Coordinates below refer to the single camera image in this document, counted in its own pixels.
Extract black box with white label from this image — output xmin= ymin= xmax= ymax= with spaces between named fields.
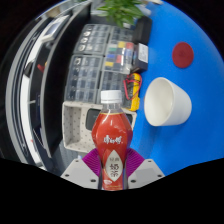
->
xmin=132 ymin=42 xmax=150 ymax=72

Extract black wall shelf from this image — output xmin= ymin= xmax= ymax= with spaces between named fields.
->
xmin=39 ymin=1 xmax=93 ymax=159

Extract flat round red coaster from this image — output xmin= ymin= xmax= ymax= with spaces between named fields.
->
xmin=171 ymin=41 xmax=195 ymax=69

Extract green potted plant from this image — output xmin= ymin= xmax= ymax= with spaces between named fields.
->
xmin=96 ymin=0 xmax=148 ymax=28

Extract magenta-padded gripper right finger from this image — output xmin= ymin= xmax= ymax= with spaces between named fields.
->
xmin=124 ymin=148 xmax=166 ymax=190

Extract white perforated tray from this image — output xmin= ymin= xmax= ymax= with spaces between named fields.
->
xmin=62 ymin=101 xmax=138 ymax=154

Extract yellow multimeter with red leads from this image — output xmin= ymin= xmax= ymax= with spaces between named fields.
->
xmin=123 ymin=72 xmax=144 ymax=112

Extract flat black case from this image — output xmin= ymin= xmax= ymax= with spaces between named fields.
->
xmin=134 ymin=14 xmax=154 ymax=46

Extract grey small-parts drawer cabinet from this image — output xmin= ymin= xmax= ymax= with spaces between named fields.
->
xmin=64 ymin=54 xmax=104 ymax=104
xmin=73 ymin=23 xmax=113 ymax=56
xmin=110 ymin=25 xmax=138 ymax=44
xmin=99 ymin=69 xmax=133 ymax=109

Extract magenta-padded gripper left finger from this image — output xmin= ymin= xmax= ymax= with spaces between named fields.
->
xmin=60 ymin=148 xmax=102 ymax=190

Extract red drink bottle white cap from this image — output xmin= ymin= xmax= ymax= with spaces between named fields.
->
xmin=91 ymin=89 xmax=134 ymax=192

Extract white cup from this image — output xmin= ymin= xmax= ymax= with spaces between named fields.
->
xmin=143 ymin=76 xmax=193 ymax=127

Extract clear organizer box colourful parts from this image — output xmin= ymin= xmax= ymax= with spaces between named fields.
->
xmin=103 ymin=39 xmax=136 ymax=74

